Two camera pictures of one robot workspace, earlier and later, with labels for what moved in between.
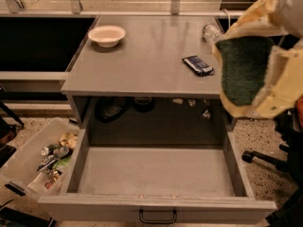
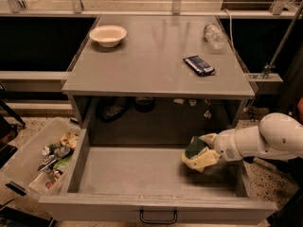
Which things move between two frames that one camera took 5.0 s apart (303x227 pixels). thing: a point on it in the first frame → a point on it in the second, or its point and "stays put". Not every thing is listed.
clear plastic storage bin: [37, 169] stays put
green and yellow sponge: [242, 63] → [196, 146]
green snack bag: [62, 162] stays put
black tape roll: [143, 104] stays put
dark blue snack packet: [199, 66] stays put
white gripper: [291, 11] → [225, 147]
